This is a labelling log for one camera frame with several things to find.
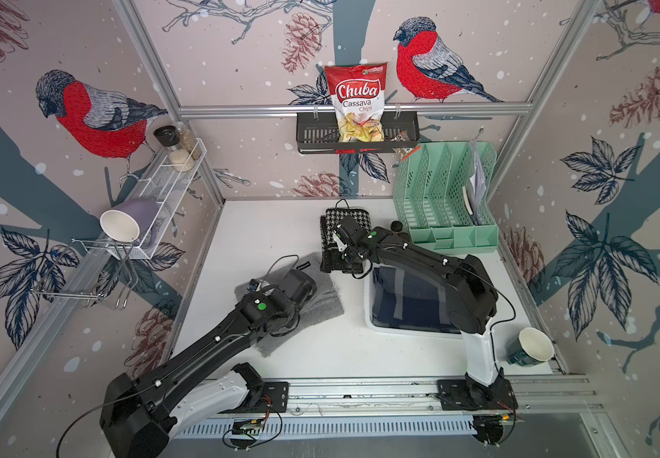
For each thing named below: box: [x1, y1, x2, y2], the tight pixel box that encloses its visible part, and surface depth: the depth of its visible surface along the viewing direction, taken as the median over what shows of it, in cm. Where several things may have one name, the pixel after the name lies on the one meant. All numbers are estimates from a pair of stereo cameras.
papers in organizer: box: [461, 139, 488, 227], surface depth 94 cm
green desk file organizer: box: [393, 142, 499, 254], surface depth 106 cm
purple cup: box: [100, 198, 160, 243], surface depth 63 cm
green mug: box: [507, 327, 556, 368], surface depth 75 cm
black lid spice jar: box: [153, 124, 196, 173], surface depth 83 cm
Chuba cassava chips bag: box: [324, 62, 389, 143], surface depth 84 cm
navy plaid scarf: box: [371, 266, 461, 334], surface depth 87 cm
